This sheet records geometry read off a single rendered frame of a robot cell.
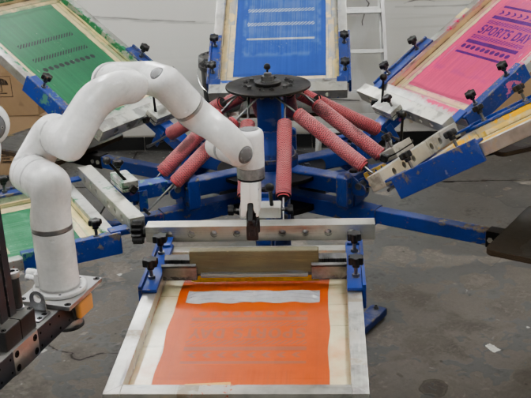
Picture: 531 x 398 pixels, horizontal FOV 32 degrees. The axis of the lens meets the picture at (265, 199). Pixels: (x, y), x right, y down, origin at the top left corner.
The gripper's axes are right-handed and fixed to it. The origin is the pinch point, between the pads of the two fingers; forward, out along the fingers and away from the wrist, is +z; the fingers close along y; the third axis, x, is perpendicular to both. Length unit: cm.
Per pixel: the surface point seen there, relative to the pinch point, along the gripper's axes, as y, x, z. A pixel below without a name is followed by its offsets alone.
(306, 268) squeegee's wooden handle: 0.7, 14.2, 11.2
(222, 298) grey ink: 9.3, -8.2, 16.1
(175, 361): 41.2, -16.0, 16.7
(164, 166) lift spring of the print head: -68, -37, 5
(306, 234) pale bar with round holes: -22.2, 13.5, 11.1
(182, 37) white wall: -412, -85, 27
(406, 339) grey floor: -137, 53, 111
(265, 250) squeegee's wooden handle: 0.6, 3.0, 6.0
